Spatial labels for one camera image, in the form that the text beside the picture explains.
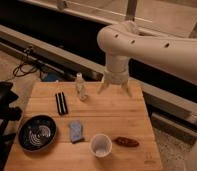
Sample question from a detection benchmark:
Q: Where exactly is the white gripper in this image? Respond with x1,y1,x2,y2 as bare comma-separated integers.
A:
98,69,132,97

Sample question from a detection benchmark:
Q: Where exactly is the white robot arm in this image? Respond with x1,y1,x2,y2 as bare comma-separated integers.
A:
97,21,197,93

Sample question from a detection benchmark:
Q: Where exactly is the clear plastic bottle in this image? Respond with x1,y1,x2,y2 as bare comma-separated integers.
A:
75,73,88,101

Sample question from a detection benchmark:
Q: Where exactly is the brown oblong object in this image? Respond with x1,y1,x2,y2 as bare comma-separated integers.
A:
114,137,139,147

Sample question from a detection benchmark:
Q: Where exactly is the blue cloth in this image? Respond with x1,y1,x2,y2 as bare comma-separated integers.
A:
69,120,84,144

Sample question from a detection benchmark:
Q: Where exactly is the black rectangular case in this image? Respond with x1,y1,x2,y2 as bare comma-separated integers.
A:
55,92,68,115

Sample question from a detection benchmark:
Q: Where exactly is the blue object on floor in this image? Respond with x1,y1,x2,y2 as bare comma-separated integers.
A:
41,73,57,82

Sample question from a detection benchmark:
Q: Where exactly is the dark patterned bowl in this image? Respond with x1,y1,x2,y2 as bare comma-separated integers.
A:
18,115,57,152

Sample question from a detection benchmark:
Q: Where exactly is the black tripod stand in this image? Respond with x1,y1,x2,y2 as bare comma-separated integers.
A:
0,81,22,171

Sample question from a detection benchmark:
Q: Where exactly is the black cable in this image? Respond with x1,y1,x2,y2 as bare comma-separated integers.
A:
11,46,46,78

